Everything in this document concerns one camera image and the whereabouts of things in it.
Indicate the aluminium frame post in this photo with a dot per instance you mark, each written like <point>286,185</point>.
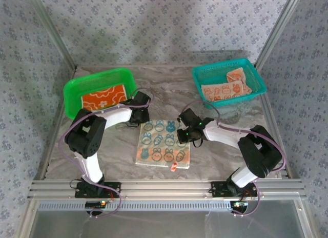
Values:
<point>277,30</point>
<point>56,34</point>

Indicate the small circuit board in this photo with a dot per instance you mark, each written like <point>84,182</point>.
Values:
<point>239,204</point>
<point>96,204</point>

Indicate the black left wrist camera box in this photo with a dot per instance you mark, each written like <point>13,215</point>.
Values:
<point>142,99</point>

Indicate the teal plastic basket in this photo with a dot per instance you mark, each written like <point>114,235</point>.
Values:
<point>210,71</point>

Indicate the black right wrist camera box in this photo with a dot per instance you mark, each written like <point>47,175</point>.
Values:
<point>189,117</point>

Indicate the green plastic basket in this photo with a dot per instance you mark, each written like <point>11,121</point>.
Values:
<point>73,89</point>

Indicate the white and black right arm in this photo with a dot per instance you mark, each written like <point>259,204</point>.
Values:
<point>258,153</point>

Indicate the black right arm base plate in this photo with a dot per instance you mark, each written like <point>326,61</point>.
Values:
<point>217,188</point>

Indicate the aluminium table side rail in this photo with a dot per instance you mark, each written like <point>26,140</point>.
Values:
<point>271,112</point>
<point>50,145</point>

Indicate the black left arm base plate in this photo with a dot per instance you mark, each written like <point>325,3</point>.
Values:
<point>112,188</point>

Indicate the aluminium frame cross rail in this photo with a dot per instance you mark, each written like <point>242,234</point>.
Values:
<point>164,189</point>

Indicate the cream towel with orange bunnies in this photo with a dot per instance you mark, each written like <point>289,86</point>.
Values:
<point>225,90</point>

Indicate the orange sheep towel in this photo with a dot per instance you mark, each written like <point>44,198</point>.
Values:
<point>102,98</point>

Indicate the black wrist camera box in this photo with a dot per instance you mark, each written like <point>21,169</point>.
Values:
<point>189,117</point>
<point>142,99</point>

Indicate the blue bunny carrot towel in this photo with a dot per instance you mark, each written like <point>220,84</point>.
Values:
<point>159,148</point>

